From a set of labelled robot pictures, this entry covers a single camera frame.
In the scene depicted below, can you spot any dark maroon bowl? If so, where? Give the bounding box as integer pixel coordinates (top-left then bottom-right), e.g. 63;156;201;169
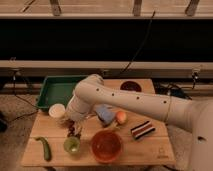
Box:
120;81;142;92

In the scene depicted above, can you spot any dark purple grape bunch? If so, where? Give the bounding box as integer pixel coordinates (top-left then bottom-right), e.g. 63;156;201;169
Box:
67;121;82;138

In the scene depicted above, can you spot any red orange bowl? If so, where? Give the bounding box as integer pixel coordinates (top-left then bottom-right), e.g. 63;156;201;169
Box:
90;130;123;164

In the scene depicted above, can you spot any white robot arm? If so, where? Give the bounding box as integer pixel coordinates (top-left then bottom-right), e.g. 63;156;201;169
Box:
65;74;213;171

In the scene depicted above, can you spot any orange peach fruit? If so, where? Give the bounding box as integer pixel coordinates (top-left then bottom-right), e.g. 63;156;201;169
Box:
115;111;127;125

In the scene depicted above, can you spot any small green cup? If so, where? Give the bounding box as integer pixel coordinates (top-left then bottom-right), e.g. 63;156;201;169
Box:
63;136;80;154

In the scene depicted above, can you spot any black floor cable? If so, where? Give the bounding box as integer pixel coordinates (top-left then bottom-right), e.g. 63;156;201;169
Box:
155;71;201;101
7;70;40;123

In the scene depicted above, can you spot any white cylindrical cup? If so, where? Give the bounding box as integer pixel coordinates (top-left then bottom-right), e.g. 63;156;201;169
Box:
48;103;65;119

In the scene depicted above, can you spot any black floor cable right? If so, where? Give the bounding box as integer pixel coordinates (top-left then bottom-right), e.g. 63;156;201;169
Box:
155;71;201;101

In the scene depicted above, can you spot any blue sponge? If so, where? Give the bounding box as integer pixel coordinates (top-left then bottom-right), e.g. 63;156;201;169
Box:
94;105;115;126

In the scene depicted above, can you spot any black floor cable left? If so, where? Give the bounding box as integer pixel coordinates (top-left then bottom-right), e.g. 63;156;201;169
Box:
7;70;40;123

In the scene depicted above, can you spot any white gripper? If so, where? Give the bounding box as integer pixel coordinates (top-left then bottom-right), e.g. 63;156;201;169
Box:
59;118;83;136

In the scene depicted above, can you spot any black hanging cable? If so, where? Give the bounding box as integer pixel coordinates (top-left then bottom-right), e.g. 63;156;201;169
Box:
119;10;157;75

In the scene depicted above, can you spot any striped red white block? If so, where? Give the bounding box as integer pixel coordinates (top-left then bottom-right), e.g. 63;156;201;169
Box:
130;121;155;140

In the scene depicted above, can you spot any green pepper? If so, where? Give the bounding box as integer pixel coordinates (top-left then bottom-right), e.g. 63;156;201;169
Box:
35;137;52;161

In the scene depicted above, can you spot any green plastic tray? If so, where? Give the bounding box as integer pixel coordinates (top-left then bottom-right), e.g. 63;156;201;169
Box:
36;75;85;112

